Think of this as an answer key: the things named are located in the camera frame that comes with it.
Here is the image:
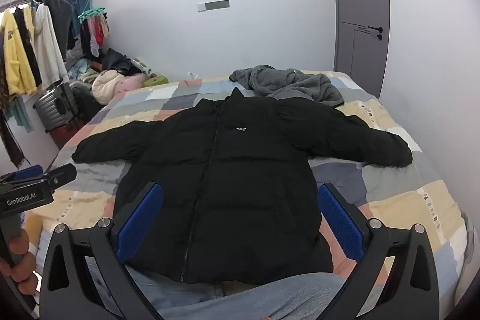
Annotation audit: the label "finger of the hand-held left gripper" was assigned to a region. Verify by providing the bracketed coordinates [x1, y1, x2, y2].
[0, 164, 44, 186]
[46, 163, 78, 190]

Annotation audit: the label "grey door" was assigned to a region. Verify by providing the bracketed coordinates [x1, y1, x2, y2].
[329, 0, 391, 99]

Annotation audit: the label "green box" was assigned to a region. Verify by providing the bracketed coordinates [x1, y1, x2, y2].
[144, 76, 170, 89]

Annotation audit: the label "grey wall panel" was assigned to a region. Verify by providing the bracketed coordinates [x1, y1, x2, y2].
[197, 0, 230, 12]

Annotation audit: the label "silver suitcase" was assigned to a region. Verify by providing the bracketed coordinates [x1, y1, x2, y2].
[33, 83, 82, 136]

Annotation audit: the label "hanging small clothes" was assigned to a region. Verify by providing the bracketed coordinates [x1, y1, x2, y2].
[80, 14, 112, 58]

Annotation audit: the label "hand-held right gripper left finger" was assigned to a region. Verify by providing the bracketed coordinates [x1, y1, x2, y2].
[39, 182, 164, 320]

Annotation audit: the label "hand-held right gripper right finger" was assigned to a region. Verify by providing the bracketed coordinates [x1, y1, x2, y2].
[317, 183, 439, 320]

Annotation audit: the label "black striped hanging garment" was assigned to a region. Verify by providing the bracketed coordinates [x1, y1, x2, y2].
[13, 7, 44, 88]

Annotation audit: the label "patchwork bed sheet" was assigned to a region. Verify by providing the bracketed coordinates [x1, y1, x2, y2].
[20, 70, 469, 306]

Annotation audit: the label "grey fleece jacket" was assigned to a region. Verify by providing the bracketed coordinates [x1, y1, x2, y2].
[229, 65, 345, 108]

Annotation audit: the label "person's blue jeans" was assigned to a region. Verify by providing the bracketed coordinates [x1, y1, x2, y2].
[85, 256, 346, 320]

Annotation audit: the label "dark grey hanging hoodie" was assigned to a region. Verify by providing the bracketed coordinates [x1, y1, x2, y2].
[35, 0, 78, 51]

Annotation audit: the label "white hanging garment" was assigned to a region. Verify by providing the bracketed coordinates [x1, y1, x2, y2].
[33, 3, 70, 91]

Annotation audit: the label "black puffer jacket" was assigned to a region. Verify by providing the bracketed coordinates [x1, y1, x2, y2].
[72, 88, 414, 285]

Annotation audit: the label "pile of dark clothes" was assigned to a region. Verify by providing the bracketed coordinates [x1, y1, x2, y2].
[98, 47, 141, 76]

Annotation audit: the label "teal hanging garment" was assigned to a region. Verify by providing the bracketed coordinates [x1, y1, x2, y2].
[10, 95, 35, 136]

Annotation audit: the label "person's left hand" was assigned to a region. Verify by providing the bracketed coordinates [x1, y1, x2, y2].
[0, 230, 39, 297]

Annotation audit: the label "pink garment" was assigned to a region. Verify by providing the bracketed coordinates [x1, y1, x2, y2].
[119, 73, 148, 93]

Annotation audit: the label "green clip hanger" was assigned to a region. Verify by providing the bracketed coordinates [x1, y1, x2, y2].
[77, 0, 107, 24]

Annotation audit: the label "yellow fleece garment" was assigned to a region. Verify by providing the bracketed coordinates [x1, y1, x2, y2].
[0, 7, 39, 98]

